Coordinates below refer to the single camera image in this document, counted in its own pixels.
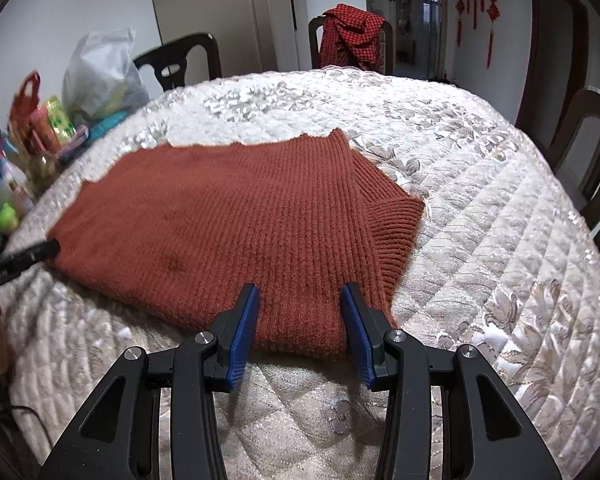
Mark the dark wooden chair left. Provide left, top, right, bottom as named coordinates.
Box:
left=134, top=32, right=222, bottom=91

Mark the white plastic bag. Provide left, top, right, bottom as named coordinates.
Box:
left=61, top=27, right=149, bottom=125

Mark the teal knitted cloth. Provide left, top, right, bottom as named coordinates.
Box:
left=85, top=110, right=130, bottom=145

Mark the red checked cloth on chair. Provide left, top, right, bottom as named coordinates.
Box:
left=320, top=3, right=385, bottom=72

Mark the green snack packet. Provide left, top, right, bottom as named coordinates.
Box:
left=44, top=96, right=76, bottom=146

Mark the glass jar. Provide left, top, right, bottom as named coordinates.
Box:
left=28, top=151, right=62, bottom=196

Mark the dark wooden chair with cloth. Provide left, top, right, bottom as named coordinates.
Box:
left=308, top=15, right=396, bottom=76

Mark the pink lidded bottle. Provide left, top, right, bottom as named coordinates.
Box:
left=29, top=105, right=60, bottom=153

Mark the red gift bag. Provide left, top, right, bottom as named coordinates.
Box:
left=8, top=70, right=41, bottom=133

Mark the white lotion bottle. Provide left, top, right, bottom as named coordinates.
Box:
left=0, top=153, right=28, bottom=186

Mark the rust red knitted sweater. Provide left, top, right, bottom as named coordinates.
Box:
left=50, top=130, right=425, bottom=360

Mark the green frog toy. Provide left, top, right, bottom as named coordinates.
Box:
left=0, top=203, right=20, bottom=236

